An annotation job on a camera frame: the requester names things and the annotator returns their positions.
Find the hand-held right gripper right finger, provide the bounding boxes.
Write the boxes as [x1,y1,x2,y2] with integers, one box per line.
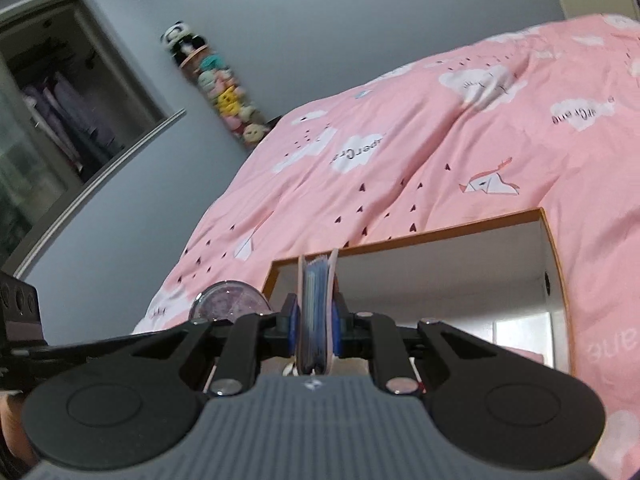
[330,290,493,396]

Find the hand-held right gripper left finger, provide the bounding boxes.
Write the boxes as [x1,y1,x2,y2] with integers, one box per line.
[127,293,302,397]

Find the orange-edged cardboard box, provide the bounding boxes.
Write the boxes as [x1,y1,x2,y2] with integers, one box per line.
[262,206,574,396]

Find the clear glitter dome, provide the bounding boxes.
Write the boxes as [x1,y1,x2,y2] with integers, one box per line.
[188,281,274,324]

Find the pink cloud-print blanket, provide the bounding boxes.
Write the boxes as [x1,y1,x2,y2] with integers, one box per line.
[132,12,640,480]

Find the wardrobe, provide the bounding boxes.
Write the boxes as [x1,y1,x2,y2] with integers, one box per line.
[0,0,187,281]

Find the hanging clothes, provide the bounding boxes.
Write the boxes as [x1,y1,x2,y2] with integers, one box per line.
[22,72,127,177]

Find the hanging column of plush toys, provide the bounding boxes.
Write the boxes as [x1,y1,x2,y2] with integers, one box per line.
[160,20,272,151]

